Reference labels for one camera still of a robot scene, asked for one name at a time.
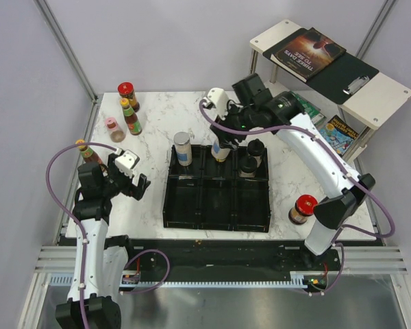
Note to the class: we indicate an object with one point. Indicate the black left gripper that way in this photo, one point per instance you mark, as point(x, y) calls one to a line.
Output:
point(131, 190)

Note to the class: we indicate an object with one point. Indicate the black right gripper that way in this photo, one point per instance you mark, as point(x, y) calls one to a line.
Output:
point(222, 135)

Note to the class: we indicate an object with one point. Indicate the black-lid pepper shaker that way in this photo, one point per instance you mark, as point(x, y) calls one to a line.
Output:
point(247, 167)
point(255, 149)

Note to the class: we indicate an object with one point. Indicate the silver-lid salt jar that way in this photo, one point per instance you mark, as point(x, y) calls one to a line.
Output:
point(183, 148)

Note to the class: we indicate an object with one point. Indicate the brown-lid spice jar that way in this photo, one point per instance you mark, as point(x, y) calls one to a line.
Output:
point(219, 153)

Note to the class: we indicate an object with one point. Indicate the yellow-cap sauce bottle tall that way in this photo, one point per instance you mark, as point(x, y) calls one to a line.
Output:
point(130, 117)

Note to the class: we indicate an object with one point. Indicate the yellow-cap sauce bottle front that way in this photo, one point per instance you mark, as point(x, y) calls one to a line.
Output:
point(88, 154)

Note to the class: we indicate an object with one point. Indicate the black six-compartment plastic tray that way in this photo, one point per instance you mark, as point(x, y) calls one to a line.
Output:
point(210, 195)

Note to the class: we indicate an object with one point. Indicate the red-lid sauce jar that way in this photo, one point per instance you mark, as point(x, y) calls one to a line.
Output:
point(302, 209)
point(126, 90)

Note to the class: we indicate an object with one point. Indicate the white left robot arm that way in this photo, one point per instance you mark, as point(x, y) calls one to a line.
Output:
point(100, 260)

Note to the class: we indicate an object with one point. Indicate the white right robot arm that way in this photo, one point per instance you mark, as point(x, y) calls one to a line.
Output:
point(345, 188)

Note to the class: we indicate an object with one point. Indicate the pink-lid spice shaker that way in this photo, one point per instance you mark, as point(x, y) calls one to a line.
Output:
point(116, 133)

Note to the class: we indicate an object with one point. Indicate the green paperback book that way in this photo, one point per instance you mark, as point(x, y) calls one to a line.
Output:
point(317, 118)

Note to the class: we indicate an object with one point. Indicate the dark Three Days book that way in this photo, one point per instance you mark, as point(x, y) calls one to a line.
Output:
point(307, 54)

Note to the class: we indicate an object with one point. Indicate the colourful Treehouse book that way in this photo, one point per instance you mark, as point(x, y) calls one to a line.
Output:
point(338, 134)

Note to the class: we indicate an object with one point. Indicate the black clipboard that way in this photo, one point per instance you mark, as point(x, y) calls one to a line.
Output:
point(333, 81)

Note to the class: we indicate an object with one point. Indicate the white two-tier shelf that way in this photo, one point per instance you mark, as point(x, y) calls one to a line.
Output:
point(353, 85)

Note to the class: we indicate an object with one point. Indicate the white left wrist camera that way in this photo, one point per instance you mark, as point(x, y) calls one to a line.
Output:
point(126, 161)

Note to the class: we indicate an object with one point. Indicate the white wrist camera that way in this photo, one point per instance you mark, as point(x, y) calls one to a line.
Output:
point(217, 98)
point(126, 161)

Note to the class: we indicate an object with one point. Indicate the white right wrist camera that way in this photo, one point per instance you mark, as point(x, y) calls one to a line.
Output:
point(217, 98)

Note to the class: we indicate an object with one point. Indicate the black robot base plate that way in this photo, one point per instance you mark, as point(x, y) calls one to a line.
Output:
point(282, 255)

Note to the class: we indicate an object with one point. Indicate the right aluminium frame post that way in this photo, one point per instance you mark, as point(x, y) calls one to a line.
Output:
point(375, 28)

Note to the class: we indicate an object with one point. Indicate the white slotted cable duct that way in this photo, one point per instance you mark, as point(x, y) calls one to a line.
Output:
point(296, 281)

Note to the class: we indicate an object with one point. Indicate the aluminium corner frame post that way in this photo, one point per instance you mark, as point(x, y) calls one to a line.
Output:
point(64, 44)

